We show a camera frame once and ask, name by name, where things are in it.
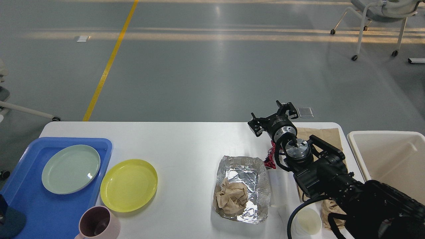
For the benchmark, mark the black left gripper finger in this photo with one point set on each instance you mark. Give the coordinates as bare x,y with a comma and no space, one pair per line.
3,205

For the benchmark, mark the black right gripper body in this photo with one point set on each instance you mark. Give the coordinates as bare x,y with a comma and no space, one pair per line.
278,126

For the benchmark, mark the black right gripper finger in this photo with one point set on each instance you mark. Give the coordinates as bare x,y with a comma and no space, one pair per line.
286,110
257,125

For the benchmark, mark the dark teal mug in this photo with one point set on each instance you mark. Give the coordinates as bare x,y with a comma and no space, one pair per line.
12,223

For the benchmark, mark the pink mug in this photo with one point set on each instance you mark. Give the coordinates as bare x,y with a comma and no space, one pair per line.
98,223

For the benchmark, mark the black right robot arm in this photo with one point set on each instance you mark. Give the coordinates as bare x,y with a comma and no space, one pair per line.
372,210

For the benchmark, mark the floor outlet plate right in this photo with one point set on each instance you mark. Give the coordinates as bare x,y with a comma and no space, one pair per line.
305,112

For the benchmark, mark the floor outlet plate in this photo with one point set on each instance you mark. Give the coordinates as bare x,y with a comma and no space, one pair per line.
305,112
82,38

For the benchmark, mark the red snack wrapper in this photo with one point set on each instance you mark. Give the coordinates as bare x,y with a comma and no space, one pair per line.
269,161

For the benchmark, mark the blue plastic tray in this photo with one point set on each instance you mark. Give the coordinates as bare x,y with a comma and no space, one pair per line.
49,215

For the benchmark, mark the brown paper bag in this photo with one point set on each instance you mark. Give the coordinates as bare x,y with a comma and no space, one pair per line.
331,136

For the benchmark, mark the aluminium foil tray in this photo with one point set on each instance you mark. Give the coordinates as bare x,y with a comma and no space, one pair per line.
252,172

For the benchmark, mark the pale green plate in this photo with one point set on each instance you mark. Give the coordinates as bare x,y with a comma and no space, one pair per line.
71,169

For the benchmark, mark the crumpled brown paper ball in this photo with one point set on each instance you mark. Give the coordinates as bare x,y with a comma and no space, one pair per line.
232,197

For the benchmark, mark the white chair base left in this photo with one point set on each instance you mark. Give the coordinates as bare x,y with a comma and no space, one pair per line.
5,107

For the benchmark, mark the white paper cup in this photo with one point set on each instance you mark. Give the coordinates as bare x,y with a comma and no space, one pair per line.
307,222

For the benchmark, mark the white plastic bin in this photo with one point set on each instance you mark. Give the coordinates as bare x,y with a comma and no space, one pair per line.
396,158

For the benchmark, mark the yellow plate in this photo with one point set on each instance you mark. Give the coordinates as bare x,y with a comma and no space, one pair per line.
129,185

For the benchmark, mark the white object far right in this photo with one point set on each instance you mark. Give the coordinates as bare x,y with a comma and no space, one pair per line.
416,60

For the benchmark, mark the grey office chair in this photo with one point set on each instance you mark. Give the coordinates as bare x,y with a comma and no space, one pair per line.
384,11

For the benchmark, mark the floor outlet plate left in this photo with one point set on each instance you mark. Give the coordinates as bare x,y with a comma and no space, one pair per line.
82,38

